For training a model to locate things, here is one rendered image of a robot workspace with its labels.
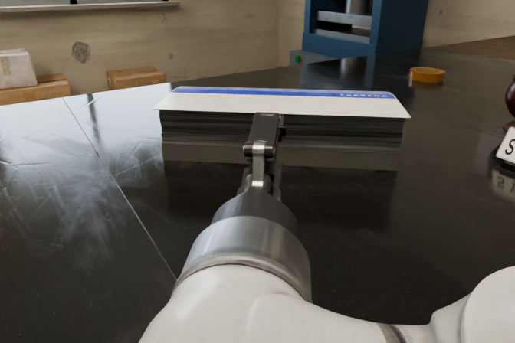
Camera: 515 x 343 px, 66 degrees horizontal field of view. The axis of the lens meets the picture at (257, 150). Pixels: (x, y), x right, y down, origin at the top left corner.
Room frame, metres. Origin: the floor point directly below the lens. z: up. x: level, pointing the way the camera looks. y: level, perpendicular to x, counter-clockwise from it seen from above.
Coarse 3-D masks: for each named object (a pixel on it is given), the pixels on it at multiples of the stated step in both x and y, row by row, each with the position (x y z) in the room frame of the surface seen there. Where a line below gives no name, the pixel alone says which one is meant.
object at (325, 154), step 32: (192, 128) 0.62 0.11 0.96; (224, 128) 0.61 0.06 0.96; (288, 128) 0.60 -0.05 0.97; (320, 128) 0.60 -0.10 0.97; (352, 128) 0.59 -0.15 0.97; (384, 128) 0.59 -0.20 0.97; (192, 160) 0.62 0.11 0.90; (224, 160) 0.61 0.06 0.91; (288, 160) 0.60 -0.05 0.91; (320, 160) 0.60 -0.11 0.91; (352, 160) 0.59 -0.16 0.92; (384, 160) 0.59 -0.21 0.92
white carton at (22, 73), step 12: (24, 48) 2.84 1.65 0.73; (0, 60) 2.55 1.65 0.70; (12, 60) 2.59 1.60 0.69; (24, 60) 2.62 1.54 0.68; (0, 72) 2.53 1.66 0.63; (12, 72) 2.57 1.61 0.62; (24, 72) 2.61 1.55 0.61; (0, 84) 2.52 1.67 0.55; (12, 84) 2.56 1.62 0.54; (24, 84) 2.60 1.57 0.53; (36, 84) 2.64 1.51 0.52
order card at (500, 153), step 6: (510, 132) 0.62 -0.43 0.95; (504, 138) 0.62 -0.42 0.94; (510, 138) 0.61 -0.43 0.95; (504, 144) 0.61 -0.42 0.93; (510, 144) 0.61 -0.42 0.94; (498, 150) 0.62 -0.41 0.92; (504, 150) 0.61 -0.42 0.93; (510, 150) 0.60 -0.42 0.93; (498, 156) 0.61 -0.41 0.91; (504, 156) 0.60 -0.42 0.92; (510, 156) 0.60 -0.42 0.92
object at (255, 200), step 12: (264, 180) 0.29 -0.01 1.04; (252, 192) 0.27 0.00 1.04; (264, 192) 0.27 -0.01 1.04; (228, 204) 0.26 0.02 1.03; (240, 204) 0.26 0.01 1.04; (252, 204) 0.26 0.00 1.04; (264, 204) 0.26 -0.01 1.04; (276, 204) 0.26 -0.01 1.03; (216, 216) 0.26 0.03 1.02; (228, 216) 0.25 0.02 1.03; (264, 216) 0.24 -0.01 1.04; (276, 216) 0.25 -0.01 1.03; (288, 216) 0.26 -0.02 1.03; (288, 228) 0.24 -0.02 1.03; (300, 240) 0.26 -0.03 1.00
